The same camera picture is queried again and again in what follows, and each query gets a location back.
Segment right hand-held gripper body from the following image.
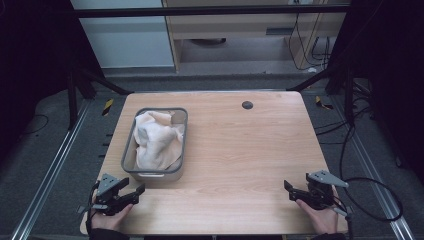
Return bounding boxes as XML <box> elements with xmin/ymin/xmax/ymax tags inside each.
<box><xmin>304</xmin><ymin>169</ymin><xmax>354</xmax><ymax>218</ymax></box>

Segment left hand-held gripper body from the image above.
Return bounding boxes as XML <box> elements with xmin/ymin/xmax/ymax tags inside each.
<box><xmin>77</xmin><ymin>172</ymin><xmax>134</xmax><ymax>216</ymax></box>

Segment grey-rimmed storage bin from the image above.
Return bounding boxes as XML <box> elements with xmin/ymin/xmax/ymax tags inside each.
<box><xmin>120</xmin><ymin>106</ymin><xmax>189</xmax><ymax>183</ymax></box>

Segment cream towel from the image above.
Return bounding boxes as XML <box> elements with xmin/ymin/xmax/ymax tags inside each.
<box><xmin>133</xmin><ymin>110</ymin><xmax>186</xmax><ymax>171</ymax></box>

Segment person's left hand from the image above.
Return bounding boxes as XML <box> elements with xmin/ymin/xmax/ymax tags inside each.
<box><xmin>90</xmin><ymin>203</ymin><xmax>135</xmax><ymax>232</ymax></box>

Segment person's right hand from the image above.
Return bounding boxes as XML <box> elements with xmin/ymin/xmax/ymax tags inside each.
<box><xmin>295</xmin><ymin>198</ymin><xmax>340</xmax><ymax>236</ymax></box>

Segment yellow black tape strip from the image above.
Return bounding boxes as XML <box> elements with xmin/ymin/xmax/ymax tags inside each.
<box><xmin>314</xmin><ymin>95</ymin><xmax>334</xmax><ymax>111</ymax></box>
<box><xmin>101</xmin><ymin>98</ymin><xmax>115</xmax><ymax>117</ymax></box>

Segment white cabinet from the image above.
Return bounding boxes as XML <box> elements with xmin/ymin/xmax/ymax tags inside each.
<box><xmin>70</xmin><ymin>0</ymin><xmax>176</xmax><ymax>70</ymax></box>

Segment black curtain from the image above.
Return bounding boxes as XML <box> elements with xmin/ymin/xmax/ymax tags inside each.
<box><xmin>0</xmin><ymin>0</ymin><xmax>103</xmax><ymax>164</ymax></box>
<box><xmin>328</xmin><ymin>0</ymin><xmax>424</xmax><ymax>188</ymax></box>

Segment light wooden desk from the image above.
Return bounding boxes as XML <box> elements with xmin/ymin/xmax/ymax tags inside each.
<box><xmin>161</xmin><ymin>0</ymin><xmax>352</xmax><ymax>73</ymax></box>

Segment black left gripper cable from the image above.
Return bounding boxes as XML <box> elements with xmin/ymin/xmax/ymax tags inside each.
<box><xmin>85</xmin><ymin>181</ymin><xmax>101</xmax><ymax>235</ymax></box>

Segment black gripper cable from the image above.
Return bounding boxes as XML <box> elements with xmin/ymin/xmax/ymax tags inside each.
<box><xmin>85</xmin><ymin>181</ymin><xmax>101</xmax><ymax>235</ymax></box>
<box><xmin>338</xmin><ymin>123</ymin><xmax>405</xmax><ymax>223</ymax></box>

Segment aluminium floor rail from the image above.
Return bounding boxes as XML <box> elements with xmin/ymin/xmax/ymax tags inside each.
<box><xmin>329</xmin><ymin>94</ymin><xmax>417</xmax><ymax>240</ymax></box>
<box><xmin>9</xmin><ymin>99</ymin><xmax>92</xmax><ymax>240</ymax></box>

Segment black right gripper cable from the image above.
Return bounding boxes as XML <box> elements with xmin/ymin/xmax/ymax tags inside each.
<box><xmin>338</xmin><ymin>123</ymin><xmax>405</xmax><ymax>223</ymax></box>

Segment black floor cable bundle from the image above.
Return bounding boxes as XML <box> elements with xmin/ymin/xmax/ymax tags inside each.
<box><xmin>314</xmin><ymin>79</ymin><xmax>379</xmax><ymax>146</ymax></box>

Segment thin black floor cable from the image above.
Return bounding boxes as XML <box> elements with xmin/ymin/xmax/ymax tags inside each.
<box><xmin>19</xmin><ymin>113</ymin><xmax>50</xmax><ymax>137</ymax></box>

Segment black metal frame stand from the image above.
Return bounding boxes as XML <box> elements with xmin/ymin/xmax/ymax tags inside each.
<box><xmin>65</xmin><ymin>64</ymin><xmax>135</xmax><ymax>132</ymax></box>
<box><xmin>285</xmin><ymin>61</ymin><xmax>356</xmax><ymax>128</ymax></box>

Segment black hanging cables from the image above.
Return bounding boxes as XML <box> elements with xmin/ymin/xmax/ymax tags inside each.
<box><xmin>287</xmin><ymin>12</ymin><xmax>332</xmax><ymax>72</ymax></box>

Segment black horizontal frame bar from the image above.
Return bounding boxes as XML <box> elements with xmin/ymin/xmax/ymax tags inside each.
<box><xmin>71</xmin><ymin>4</ymin><xmax>352</xmax><ymax>19</ymax></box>

